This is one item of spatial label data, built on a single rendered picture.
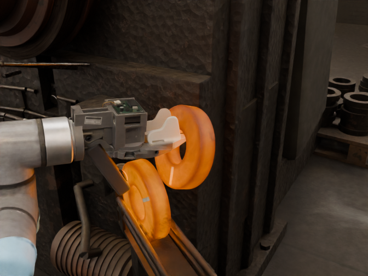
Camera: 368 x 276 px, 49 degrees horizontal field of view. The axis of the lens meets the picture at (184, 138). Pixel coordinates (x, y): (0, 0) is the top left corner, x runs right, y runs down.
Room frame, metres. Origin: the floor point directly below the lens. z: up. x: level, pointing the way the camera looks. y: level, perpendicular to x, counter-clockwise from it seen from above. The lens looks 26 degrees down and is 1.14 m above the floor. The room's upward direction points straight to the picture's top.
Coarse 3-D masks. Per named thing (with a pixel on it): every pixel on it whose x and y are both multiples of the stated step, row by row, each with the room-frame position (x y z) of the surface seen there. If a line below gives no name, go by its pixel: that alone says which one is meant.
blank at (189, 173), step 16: (176, 112) 0.69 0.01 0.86; (192, 112) 0.65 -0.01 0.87; (192, 128) 0.63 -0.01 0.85; (208, 128) 0.63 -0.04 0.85; (192, 144) 0.62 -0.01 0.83; (208, 144) 0.61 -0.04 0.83; (160, 160) 0.68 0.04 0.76; (176, 160) 0.66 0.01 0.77; (192, 160) 0.60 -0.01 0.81; (208, 160) 0.60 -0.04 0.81; (160, 176) 0.66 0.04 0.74; (176, 176) 0.62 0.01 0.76; (192, 176) 0.59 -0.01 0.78
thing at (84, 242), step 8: (80, 184) 0.84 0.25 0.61; (88, 184) 0.84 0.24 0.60; (80, 192) 0.81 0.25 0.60; (80, 200) 0.79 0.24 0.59; (80, 208) 0.77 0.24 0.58; (80, 216) 0.76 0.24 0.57; (88, 216) 0.76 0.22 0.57; (88, 224) 0.73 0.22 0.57; (88, 232) 0.71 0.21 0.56; (80, 240) 0.69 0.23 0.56; (88, 240) 0.69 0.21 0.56; (80, 248) 0.67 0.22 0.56; (88, 248) 0.67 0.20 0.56; (96, 248) 0.68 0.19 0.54; (80, 256) 0.65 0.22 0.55; (88, 256) 0.65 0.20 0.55; (96, 256) 0.67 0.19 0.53
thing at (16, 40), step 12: (24, 0) 0.89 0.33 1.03; (36, 0) 0.89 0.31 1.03; (48, 0) 0.88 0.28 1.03; (12, 12) 0.91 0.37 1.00; (24, 12) 0.89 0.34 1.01; (36, 12) 0.90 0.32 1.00; (48, 12) 0.89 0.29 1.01; (0, 24) 0.93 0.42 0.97; (12, 24) 0.91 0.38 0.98; (24, 24) 0.91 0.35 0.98; (36, 24) 0.90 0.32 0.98; (0, 36) 0.97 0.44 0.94; (12, 36) 0.95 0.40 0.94; (24, 36) 0.93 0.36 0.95; (36, 36) 0.93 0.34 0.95
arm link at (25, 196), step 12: (0, 192) 0.50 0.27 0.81; (12, 192) 0.50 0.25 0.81; (24, 192) 0.51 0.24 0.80; (36, 192) 0.54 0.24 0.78; (0, 204) 0.47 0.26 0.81; (12, 204) 0.48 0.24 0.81; (24, 204) 0.49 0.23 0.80; (36, 204) 0.52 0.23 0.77; (36, 216) 0.49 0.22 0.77; (36, 228) 0.48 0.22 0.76
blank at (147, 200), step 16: (144, 160) 0.65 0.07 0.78; (128, 176) 0.65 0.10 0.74; (144, 176) 0.60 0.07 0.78; (128, 192) 0.65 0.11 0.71; (144, 192) 0.59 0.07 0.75; (160, 192) 0.58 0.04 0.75; (128, 208) 0.66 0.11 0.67; (144, 208) 0.64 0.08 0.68; (160, 208) 0.57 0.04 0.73; (144, 224) 0.59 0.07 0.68; (160, 224) 0.56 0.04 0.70
